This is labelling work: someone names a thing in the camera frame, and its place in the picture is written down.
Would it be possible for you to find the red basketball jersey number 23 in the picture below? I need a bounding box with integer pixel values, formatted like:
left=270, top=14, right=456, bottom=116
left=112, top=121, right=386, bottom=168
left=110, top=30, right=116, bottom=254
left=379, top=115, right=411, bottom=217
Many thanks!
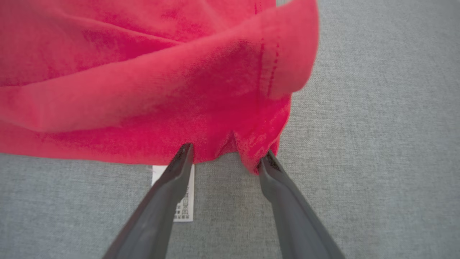
left=0, top=0, right=319, bottom=222

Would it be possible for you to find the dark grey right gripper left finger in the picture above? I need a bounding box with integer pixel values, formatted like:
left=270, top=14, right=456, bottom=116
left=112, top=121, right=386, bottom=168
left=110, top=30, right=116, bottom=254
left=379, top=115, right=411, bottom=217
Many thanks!
left=102, top=143, right=195, bottom=259

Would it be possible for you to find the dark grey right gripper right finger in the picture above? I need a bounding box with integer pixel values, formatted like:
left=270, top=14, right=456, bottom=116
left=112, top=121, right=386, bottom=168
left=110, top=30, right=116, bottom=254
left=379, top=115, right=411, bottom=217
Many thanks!
left=258, top=149, right=345, bottom=259

